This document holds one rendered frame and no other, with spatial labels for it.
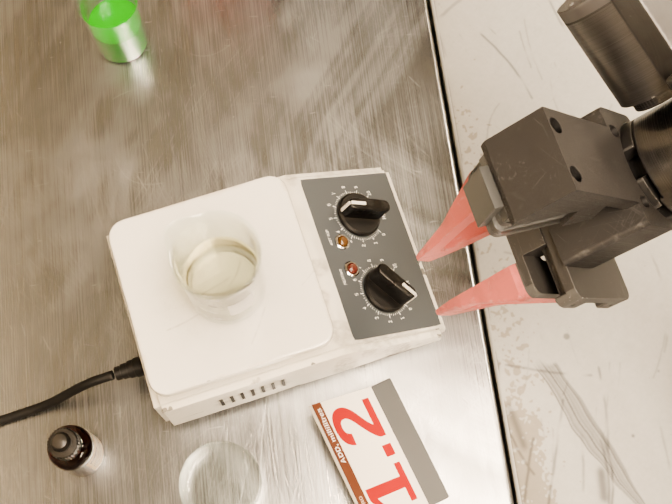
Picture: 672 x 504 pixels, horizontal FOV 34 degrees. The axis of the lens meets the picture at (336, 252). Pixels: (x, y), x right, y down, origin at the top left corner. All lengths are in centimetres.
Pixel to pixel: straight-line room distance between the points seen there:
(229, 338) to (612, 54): 30
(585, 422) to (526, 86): 26
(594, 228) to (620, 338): 24
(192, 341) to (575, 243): 25
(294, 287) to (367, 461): 13
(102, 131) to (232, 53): 12
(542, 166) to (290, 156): 35
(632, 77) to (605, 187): 6
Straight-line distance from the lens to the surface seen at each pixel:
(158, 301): 71
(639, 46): 55
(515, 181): 52
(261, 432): 77
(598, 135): 56
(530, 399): 79
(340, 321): 72
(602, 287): 61
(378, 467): 75
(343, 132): 84
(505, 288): 60
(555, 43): 88
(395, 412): 77
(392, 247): 76
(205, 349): 70
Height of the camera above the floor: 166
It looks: 72 degrees down
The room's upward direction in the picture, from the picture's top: straight up
